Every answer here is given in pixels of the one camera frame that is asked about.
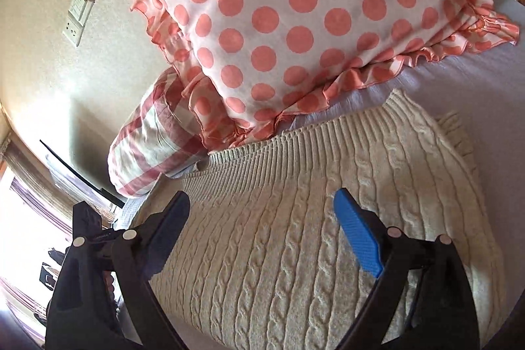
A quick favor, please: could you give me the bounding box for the white wall switch plate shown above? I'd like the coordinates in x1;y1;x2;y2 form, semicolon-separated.
68;0;96;22

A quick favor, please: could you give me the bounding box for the red striped pillow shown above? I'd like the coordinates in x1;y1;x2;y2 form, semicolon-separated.
107;66;208;198

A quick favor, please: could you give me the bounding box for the pink polka dot pillow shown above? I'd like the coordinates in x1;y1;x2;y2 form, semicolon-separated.
97;0;518;153

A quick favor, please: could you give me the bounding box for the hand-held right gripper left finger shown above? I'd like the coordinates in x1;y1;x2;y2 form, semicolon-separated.
44;190;190;350

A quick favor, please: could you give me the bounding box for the dark flat television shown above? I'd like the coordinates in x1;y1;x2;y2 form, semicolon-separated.
39;139;126;208

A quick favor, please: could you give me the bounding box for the cream cable-knit sweater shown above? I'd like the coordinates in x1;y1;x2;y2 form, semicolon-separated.
150;88;493;350

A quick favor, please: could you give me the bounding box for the white wall socket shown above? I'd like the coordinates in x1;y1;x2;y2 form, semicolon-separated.
62;17;85;47

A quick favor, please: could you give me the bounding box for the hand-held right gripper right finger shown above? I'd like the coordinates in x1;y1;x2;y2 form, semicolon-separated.
326;188;481;350

